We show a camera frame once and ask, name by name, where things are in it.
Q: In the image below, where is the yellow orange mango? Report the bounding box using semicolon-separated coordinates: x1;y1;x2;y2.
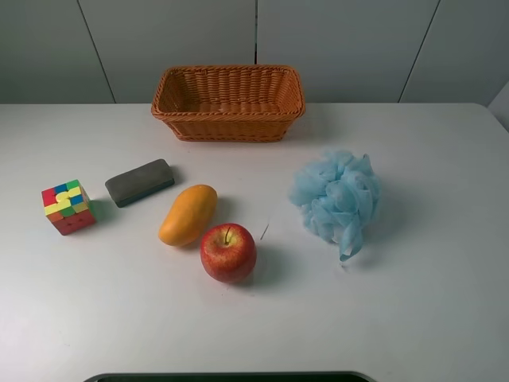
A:
158;185;218;247

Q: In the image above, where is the red apple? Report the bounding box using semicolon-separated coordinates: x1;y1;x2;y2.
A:
200;223;257;283

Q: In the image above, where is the orange wicker basket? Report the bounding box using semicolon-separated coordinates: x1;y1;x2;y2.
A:
151;64;305;142

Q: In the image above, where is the blue mesh bath sponge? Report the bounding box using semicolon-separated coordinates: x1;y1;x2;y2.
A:
289;150;381;263

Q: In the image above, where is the grey whiteboard eraser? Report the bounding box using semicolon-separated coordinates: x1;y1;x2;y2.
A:
105;158;175;208

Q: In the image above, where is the multicoloured puzzle cube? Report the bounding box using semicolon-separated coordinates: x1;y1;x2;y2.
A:
41;179;96;236

